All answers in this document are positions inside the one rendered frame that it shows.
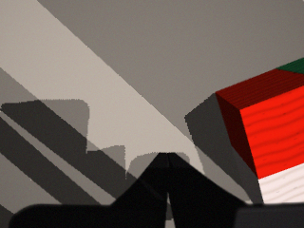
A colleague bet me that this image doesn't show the green cube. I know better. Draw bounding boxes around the green cube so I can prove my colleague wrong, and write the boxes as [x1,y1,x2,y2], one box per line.
[276,57,304,74]

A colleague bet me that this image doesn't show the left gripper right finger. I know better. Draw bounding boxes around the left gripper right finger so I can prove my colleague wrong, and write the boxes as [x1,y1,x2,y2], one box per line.
[167,153,304,228]

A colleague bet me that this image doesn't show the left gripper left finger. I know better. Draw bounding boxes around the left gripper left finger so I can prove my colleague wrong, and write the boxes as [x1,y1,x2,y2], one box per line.
[9,153,169,228]

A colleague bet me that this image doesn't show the dark red cube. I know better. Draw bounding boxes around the dark red cube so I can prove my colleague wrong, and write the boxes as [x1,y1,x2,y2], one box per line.
[216,69,304,180]

